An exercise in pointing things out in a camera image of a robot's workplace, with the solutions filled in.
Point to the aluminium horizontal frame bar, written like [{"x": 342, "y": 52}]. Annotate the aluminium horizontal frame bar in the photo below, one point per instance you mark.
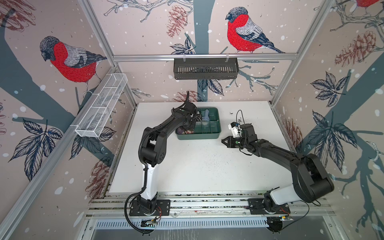
[{"x": 246, "y": 57}]

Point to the black hanging wire basket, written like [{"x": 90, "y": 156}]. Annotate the black hanging wire basket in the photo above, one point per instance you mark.
[{"x": 206, "y": 69}]

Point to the rolled black white sock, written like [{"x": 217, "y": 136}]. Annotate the rolled black white sock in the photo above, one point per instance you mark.
[{"x": 198, "y": 117}]

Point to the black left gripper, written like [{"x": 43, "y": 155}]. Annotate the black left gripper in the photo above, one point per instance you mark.
[{"x": 192, "y": 127}]

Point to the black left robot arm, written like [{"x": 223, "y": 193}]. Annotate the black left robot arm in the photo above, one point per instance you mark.
[{"x": 153, "y": 149}]

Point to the purple striped sock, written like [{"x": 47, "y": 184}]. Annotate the purple striped sock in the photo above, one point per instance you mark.
[{"x": 180, "y": 131}]

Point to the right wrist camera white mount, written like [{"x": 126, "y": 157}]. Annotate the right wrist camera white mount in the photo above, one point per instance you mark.
[{"x": 235, "y": 129}]

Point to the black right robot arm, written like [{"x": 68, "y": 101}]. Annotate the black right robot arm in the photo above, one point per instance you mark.
[{"x": 310, "y": 178}]

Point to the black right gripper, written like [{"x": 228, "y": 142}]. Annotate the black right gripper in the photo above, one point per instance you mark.
[{"x": 230, "y": 142}]

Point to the white mesh wall shelf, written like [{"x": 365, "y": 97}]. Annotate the white mesh wall shelf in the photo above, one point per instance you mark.
[{"x": 98, "y": 114}]

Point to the rolled blue grey sock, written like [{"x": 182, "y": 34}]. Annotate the rolled blue grey sock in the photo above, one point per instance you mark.
[{"x": 205, "y": 115}]

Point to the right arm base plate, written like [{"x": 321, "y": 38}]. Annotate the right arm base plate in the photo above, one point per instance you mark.
[{"x": 266, "y": 206}]

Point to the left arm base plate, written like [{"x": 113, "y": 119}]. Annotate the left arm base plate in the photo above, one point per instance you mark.
[{"x": 141, "y": 208}]

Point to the green compartment tray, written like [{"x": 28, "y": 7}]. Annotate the green compartment tray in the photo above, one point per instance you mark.
[{"x": 205, "y": 130}]

